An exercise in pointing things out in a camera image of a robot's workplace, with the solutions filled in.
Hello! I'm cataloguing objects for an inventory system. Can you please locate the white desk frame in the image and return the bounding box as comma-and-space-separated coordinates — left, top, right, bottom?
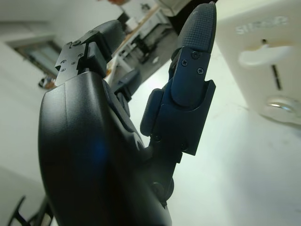
112, 4, 170, 73

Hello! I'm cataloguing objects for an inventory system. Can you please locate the dark framed window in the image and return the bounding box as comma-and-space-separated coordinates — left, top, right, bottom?
6, 40, 62, 76

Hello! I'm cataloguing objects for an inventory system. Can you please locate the black metal frame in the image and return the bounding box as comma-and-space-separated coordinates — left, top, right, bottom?
6, 194, 54, 226

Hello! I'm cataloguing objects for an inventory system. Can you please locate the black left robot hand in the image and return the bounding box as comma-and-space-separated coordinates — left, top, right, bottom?
37, 1, 216, 226

